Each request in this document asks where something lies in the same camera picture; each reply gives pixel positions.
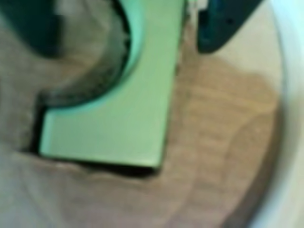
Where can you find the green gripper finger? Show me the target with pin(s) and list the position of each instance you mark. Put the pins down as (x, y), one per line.
(31, 26)

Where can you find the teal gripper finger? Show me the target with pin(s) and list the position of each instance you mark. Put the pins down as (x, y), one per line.
(213, 31)

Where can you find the light green U shape block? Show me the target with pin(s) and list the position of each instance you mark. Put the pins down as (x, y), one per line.
(133, 118)

